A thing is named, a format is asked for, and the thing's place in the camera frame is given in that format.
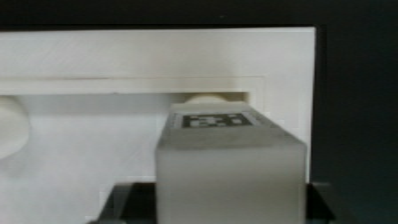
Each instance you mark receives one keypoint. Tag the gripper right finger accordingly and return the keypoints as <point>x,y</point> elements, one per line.
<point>318,207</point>

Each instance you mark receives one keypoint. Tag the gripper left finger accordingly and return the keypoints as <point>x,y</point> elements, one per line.
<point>130,206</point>

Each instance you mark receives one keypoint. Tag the white square table top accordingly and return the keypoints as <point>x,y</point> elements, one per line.
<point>89,151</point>

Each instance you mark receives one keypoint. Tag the white table leg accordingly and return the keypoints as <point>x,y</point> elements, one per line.
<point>229,167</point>

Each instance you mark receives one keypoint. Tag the white U-shaped obstacle fence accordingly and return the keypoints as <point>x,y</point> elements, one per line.
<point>251,60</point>

